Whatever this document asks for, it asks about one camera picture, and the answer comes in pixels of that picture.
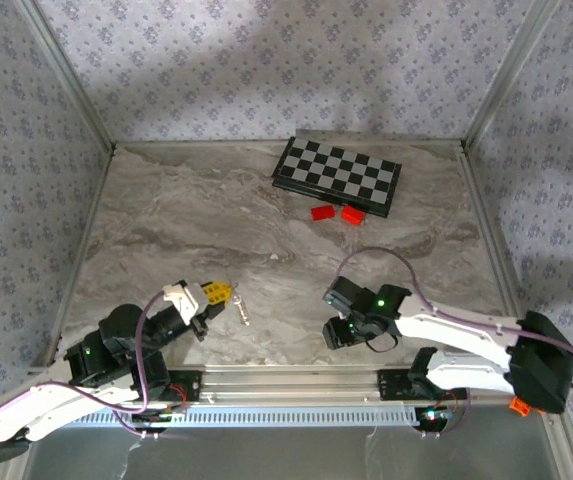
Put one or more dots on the silver key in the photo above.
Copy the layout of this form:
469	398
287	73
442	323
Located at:
242	312

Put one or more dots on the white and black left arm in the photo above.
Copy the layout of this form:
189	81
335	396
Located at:
41	410

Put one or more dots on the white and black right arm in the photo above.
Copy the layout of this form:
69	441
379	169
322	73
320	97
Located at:
466	325

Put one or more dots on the red block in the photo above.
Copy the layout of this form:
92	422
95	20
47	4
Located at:
323	212
352	214

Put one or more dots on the black and white chessboard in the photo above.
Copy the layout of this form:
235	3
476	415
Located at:
336	175

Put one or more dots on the metal base sheet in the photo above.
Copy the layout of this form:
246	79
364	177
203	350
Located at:
266	455

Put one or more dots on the orange clip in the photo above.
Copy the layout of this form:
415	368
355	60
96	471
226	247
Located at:
520	406

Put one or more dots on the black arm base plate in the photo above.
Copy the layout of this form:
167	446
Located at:
186	385
393	385

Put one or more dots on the aluminium frame rail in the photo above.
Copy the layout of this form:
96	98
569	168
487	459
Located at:
81	250
486	225

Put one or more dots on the aluminium front rail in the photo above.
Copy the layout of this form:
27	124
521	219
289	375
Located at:
291	385

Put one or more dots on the aluminium frame post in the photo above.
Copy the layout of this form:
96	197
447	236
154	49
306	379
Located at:
511	75

